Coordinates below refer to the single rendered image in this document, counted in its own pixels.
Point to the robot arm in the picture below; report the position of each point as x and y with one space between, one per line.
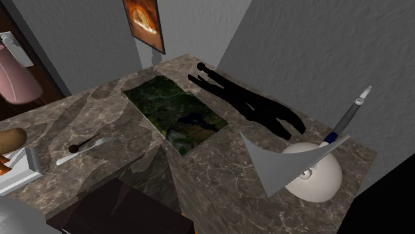
16 218

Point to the green mottled flat book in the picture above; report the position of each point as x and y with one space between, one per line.
171 111

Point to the grey curved sheet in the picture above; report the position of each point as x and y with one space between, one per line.
275 165

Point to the white dome-shaped object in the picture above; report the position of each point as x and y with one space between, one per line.
321 181

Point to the silver fork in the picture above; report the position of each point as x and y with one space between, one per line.
77 153

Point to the dark brown spoon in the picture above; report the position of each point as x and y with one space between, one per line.
74 148

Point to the grey pen with blue band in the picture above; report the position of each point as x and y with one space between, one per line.
348 115

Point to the pink rounded object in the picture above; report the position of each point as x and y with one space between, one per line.
16 81

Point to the white tray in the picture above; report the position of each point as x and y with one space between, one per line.
19 175

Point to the brown potato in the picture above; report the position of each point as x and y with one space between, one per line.
11 140

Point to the orange wall picture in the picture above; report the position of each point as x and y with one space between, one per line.
144 21

